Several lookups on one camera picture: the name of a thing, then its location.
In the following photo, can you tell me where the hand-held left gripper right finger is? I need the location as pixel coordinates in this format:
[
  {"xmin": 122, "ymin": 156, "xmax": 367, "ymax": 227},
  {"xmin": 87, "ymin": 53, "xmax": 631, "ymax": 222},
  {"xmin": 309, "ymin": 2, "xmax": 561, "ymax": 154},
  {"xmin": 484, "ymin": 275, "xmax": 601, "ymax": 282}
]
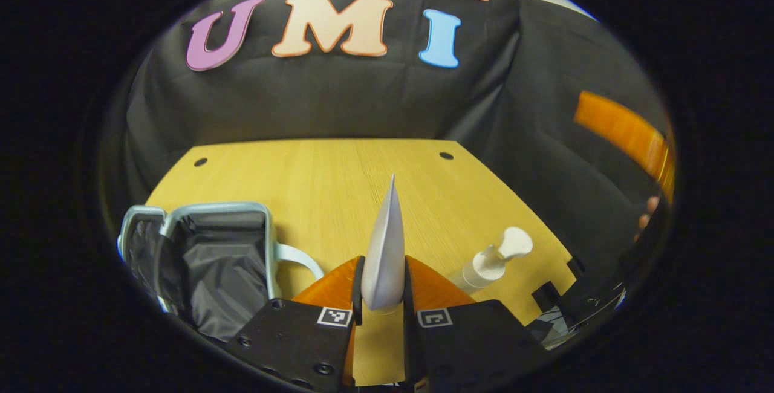
[{"xmin": 402, "ymin": 255, "xmax": 546, "ymax": 391}]

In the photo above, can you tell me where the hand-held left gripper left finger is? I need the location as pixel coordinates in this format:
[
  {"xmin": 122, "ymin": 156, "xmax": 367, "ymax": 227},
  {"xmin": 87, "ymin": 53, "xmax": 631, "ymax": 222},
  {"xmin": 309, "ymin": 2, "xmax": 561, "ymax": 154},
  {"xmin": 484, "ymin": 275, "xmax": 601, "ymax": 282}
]
[{"xmin": 227, "ymin": 255, "xmax": 365, "ymax": 391}]

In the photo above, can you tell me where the white pump bottle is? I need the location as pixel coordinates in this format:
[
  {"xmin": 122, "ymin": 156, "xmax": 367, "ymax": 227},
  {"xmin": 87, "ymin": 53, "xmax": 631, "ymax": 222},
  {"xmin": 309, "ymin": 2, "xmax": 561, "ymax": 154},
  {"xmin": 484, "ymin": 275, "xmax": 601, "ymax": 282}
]
[{"xmin": 449, "ymin": 226, "xmax": 535, "ymax": 294}]

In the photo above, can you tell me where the light blue suitcase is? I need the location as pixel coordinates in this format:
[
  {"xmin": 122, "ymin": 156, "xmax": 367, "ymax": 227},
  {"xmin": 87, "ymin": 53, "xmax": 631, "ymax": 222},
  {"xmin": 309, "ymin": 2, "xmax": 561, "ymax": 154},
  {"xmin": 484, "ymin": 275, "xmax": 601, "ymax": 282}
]
[{"xmin": 117, "ymin": 201, "xmax": 325, "ymax": 345}]

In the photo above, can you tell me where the white skin care tube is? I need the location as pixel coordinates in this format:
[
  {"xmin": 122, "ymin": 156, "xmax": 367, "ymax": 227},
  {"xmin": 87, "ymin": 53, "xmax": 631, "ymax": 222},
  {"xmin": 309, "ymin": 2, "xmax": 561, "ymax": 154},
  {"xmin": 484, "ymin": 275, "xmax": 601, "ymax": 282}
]
[{"xmin": 361, "ymin": 174, "xmax": 406, "ymax": 313}]

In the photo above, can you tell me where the black backdrop cloth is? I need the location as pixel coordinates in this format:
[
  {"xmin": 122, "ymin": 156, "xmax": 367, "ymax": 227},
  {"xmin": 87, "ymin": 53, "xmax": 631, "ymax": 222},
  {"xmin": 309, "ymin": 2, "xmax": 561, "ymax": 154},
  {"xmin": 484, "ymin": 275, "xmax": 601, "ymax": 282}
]
[{"xmin": 115, "ymin": 0, "xmax": 672, "ymax": 242}]

